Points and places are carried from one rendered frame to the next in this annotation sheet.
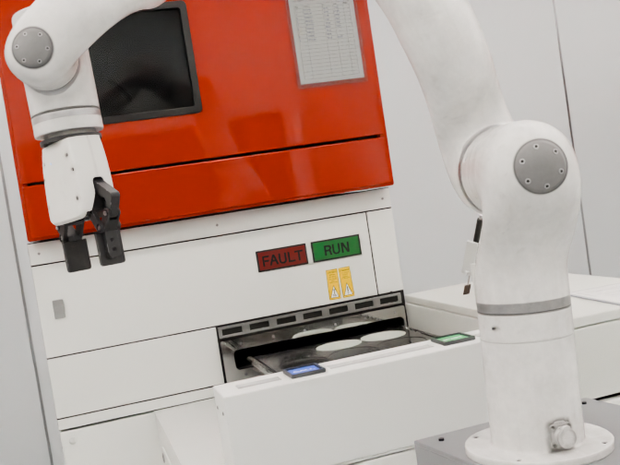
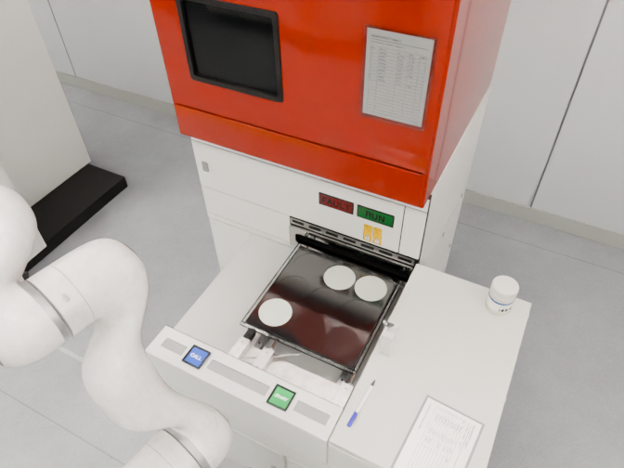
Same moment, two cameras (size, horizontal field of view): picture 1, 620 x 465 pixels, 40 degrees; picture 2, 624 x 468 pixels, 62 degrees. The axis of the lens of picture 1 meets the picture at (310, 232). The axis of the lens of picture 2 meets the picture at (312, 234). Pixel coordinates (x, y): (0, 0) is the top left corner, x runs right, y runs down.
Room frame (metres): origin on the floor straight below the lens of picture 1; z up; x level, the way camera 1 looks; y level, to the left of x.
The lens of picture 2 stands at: (1.03, -0.71, 2.17)
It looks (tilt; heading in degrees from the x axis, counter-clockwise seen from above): 45 degrees down; 44
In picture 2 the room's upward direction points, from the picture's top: 2 degrees counter-clockwise
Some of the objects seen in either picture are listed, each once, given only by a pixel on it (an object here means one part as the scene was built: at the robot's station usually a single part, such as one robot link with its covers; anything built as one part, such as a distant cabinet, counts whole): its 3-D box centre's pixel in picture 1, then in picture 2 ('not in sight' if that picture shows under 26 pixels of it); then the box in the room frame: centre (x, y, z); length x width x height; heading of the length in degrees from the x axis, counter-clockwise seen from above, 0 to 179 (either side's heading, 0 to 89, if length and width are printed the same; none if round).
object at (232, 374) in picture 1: (317, 342); (348, 254); (1.95, 0.02, 0.89); 0.44 x 0.02 x 0.10; 106
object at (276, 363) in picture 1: (353, 353); (324, 301); (1.75, -0.05, 0.90); 0.34 x 0.34 x 0.01; 16
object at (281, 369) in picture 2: not in sight; (287, 379); (1.50, -0.14, 0.87); 0.36 x 0.08 x 0.03; 106
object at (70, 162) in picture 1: (77, 175); not in sight; (1.08, 0.27, 1.31); 0.10 x 0.07 x 0.11; 40
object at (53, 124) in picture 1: (67, 126); not in sight; (1.08, 0.28, 1.37); 0.09 x 0.08 x 0.03; 40
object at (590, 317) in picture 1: (543, 325); (436, 379); (1.76, -0.45, 0.89); 0.62 x 0.35 x 0.14; 16
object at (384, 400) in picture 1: (389, 398); (241, 391); (1.38, -0.09, 0.89); 0.55 x 0.09 x 0.14; 106
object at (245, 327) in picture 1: (312, 315); (349, 240); (1.95, 0.02, 0.96); 0.44 x 0.01 x 0.02; 106
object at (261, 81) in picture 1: (177, 99); (345, 19); (2.21, 0.28, 1.52); 0.81 x 0.75 x 0.59; 106
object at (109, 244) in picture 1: (112, 236); not in sight; (1.03, 0.23, 1.23); 0.03 x 0.03 x 0.07; 40
